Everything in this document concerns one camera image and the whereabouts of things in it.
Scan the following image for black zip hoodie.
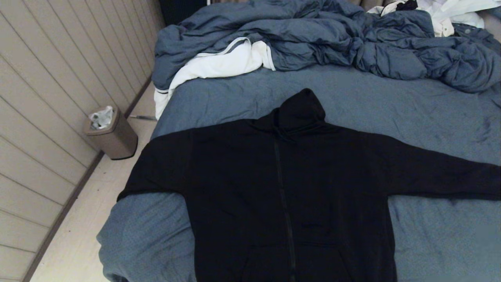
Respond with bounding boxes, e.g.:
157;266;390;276
117;88;501;282

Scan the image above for white crumpled clothes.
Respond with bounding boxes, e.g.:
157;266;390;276
367;0;501;38

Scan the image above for blue bed sheet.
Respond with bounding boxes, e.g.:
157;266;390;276
97;64;501;282

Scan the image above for white blanket with grey stripe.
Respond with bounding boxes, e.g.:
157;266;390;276
153;37;276;120

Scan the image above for crumpled blue duvet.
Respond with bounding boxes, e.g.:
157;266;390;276
151;0;501;107

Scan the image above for brown trash bin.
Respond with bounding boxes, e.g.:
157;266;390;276
81;106;138;161

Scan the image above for white plastic bin bag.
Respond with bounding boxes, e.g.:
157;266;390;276
88;106;114;130

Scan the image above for blue denim shirt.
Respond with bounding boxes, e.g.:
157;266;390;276
452;23;501;54

